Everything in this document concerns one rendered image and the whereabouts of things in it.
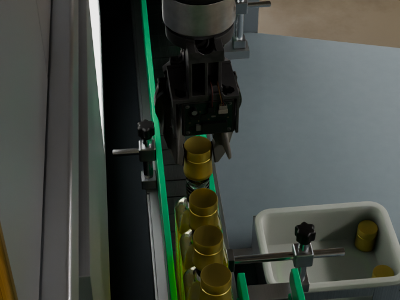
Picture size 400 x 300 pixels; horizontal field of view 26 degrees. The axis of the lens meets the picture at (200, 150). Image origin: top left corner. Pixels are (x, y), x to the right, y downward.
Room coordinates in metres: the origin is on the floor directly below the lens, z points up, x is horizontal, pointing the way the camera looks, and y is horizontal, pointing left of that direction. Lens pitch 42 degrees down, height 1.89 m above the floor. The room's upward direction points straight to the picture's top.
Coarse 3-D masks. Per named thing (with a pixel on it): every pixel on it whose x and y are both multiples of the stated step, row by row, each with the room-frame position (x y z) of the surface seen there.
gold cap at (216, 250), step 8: (200, 232) 0.66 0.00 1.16; (208, 232) 0.66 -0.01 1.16; (216, 232) 0.66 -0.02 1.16; (200, 240) 0.64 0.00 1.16; (208, 240) 0.64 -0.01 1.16; (216, 240) 0.64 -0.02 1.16; (200, 248) 0.64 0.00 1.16; (208, 248) 0.64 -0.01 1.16; (216, 248) 0.64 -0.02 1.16; (200, 256) 0.64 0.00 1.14; (208, 256) 0.64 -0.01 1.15; (216, 256) 0.64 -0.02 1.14; (200, 264) 0.64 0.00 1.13; (208, 264) 0.64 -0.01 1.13
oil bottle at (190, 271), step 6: (186, 270) 0.67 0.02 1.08; (192, 270) 0.66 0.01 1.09; (186, 276) 0.66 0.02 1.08; (192, 276) 0.65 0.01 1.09; (186, 282) 0.65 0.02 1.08; (192, 282) 0.64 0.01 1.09; (198, 282) 0.64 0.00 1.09; (186, 288) 0.64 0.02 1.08; (192, 288) 0.64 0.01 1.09; (198, 288) 0.63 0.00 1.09; (186, 294) 0.64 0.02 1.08; (192, 294) 0.63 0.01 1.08; (198, 294) 0.63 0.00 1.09
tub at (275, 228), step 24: (264, 216) 0.98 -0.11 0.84; (288, 216) 0.99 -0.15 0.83; (312, 216) 1.00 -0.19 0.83; (336, 216) 1.00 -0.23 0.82; (360, 216) 1.00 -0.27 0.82; (384, 216) 0.98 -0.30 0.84; (264, 240) 0.93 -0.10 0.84; (288, 240) 0.99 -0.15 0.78; (336, 240) 0.99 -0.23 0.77; (384, 240) 0.95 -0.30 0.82; (264, 264) 0.88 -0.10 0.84; (288, 264) 0.94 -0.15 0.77; (312, 264) 0.94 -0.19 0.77; (336, 264) 0.94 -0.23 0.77; (360, 264) 0.94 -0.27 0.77; (384, 264) 0.92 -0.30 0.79; (312, 288) 0.83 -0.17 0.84; (336, 288) 0.84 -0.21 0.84
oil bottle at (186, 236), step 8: (184, 232) 0.73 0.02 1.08; (184, 240) 0.71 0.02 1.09; (192, 240) 0.70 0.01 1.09; (184, 248) 0.70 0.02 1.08; (192, 248) 0.70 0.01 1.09; (224, 248) 0.70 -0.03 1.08; (184, 256) 0.69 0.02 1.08; (192, 256) 0.69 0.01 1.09; (224, 256) 0.69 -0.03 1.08; (184, 264) 0.69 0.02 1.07; (192, 264) 0.68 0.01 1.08; (224, 264) 0.69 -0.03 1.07; (184, 272) 0.68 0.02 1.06
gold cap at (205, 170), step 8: (200, 136) 0.78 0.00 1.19; (184, 144) 0.77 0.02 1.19; (192, 144) 0.77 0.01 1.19; (200, 144) 0.77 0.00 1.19; (208, 144) 0.77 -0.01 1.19; (192, 152) 0.76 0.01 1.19; (200, 152) 0.76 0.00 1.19; (208, 152) 0.76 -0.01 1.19; (184, 160) 0.77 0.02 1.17; (192, 160) 0.75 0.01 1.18; (200, 160) 0.75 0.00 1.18; (208, 160) 0.76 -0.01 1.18; (184, 168) 0.77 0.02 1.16; (192, 168) 0.75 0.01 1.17; (200, 168) 0.75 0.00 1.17; (208, 168) 0.76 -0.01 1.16; (192, 176) 0.75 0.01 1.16; (200, 176) 0.75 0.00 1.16; (208, 176) 0.76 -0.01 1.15
